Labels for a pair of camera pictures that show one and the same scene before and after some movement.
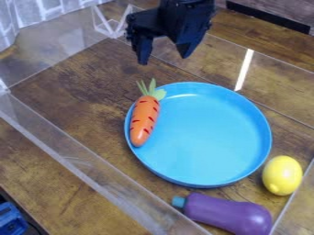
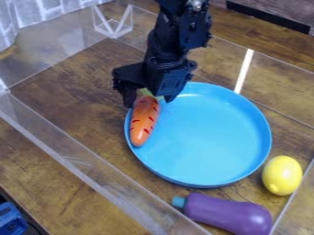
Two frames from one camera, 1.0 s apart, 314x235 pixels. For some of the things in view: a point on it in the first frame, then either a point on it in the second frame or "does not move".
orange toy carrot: x=144 y=115 does not move
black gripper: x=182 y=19 -> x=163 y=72
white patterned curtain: x=21 y=13 does not move
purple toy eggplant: x=234 y=217 does not move
